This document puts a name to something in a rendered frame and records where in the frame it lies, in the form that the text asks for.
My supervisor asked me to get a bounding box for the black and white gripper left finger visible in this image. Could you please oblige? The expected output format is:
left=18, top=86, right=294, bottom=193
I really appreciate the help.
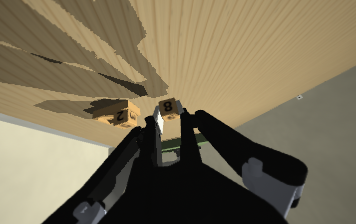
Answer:
left=41, top=105, right=163, bottom=224

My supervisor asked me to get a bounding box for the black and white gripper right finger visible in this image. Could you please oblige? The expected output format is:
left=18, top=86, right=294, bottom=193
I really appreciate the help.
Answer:
left=176, top=100, right=308, bottom=224

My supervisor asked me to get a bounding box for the tan wooden cube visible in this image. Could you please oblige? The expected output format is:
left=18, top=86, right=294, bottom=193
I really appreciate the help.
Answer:
left=158, top=98, right=180, bottom=122
left=113, top=109, right=137, bottom=129

